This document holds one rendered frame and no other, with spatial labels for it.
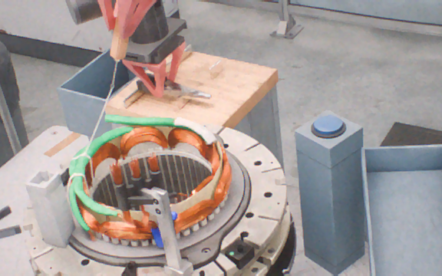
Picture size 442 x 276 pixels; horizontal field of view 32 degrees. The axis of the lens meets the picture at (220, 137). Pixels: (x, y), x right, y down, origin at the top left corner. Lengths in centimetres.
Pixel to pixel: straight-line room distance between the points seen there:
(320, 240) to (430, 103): 187
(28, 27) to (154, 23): 259
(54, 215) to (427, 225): 44
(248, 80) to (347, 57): 217
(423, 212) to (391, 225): 4
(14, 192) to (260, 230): 78
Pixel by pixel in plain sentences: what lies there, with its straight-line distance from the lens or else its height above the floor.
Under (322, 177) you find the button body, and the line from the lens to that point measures 112.
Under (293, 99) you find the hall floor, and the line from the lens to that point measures 308.
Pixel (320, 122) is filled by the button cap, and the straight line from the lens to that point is 111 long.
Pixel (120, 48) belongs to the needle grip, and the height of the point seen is 131.
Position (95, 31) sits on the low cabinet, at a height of 21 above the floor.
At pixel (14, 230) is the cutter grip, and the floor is 79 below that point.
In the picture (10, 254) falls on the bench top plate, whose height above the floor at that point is 78.
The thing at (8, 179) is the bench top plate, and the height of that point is 78.
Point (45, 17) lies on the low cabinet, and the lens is 353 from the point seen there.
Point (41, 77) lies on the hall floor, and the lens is 356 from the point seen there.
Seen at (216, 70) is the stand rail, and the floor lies 108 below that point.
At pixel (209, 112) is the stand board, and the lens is 112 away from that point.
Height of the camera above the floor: 168
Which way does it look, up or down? 35 degrees down
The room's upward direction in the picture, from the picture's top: 9 degrees counter-clockwise
